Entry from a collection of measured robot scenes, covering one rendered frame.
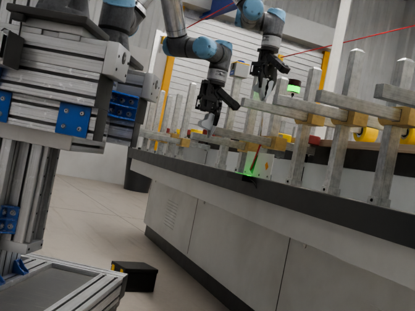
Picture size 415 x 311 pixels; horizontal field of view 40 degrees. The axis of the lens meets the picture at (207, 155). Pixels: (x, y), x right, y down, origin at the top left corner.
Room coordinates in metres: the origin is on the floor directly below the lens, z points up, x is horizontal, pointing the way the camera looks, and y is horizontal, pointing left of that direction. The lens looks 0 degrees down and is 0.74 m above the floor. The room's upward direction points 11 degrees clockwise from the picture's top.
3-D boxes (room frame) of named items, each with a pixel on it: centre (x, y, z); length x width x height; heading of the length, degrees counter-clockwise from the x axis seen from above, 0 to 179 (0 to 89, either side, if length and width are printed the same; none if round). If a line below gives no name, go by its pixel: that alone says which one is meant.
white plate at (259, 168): (2.27, -0.21, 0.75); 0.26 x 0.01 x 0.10; 19
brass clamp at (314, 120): (1.99, -0.33, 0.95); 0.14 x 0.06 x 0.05; 19
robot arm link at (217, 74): (2.12, 0.02, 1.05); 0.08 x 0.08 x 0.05
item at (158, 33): (4.69, 0.56, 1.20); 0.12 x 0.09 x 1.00; 109
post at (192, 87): (3.43, 0.17, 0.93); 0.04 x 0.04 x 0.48; 19
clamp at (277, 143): (2.23, -0.25, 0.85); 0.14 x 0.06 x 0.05; 19
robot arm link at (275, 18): (2.21, -0.16, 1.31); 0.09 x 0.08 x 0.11; 91
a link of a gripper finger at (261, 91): (2.21, -0.15, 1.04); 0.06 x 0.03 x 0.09; 39
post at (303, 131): (2.02, -0.32, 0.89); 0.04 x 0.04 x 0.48; 19
